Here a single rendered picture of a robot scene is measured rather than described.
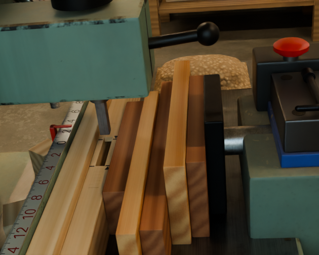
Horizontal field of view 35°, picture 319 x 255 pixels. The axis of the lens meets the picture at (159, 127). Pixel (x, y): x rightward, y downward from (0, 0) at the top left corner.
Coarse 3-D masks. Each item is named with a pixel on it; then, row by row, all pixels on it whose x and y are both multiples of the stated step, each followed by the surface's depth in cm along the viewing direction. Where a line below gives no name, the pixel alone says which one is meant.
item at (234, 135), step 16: (208, 80) 45; (208, 96) 42; (208, 112) 40; (208, 128) 39; (224, 128) 44; (240, 128) 44; (256, 128) 44; (208, 144) 40; (224, 144) 43; (240, 144) 43; (208, 160) 40; (224, 160) 40; (208, 176) 41; (224, 176) 41; (208, 192) 42; (224, 192) 42; (224, 208) 43
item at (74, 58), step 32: (128, 0) 43; (0, 32) 40; (32, 32) 40; (64, 32) 40; (96, 32) 39; (128, 32) 39; (0, 64) 41; (32, 64) 41; (64, 64) 41; (96, 64) 41; (128, 64) 40; (0, 96) 43; (32, 96) 43; (64, 96) 42; (96, 96) 42; (128, 96) 42
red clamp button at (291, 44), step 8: (280, 40) 44; (288, 40) 43; (296, 40) 43; (304, 40) 43; (280, 48) 43; (288, 48) 42; (296, 48) 42; (304, 48) 42; (288, 56) 43; (296, 56) 43
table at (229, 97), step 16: (224, 96) 63; (224, 112) 59; (240, 176) 48; (240, 192) 46; (240, 208) 44; (224, 224) 43; (240, 224) 42; (112, 240) 42; (192, 240) 41; (208, 240) 41; (224, 240) 41; (240, 240) 41; (256, 240) 41; (272, 240) 40; (288, 240) 40
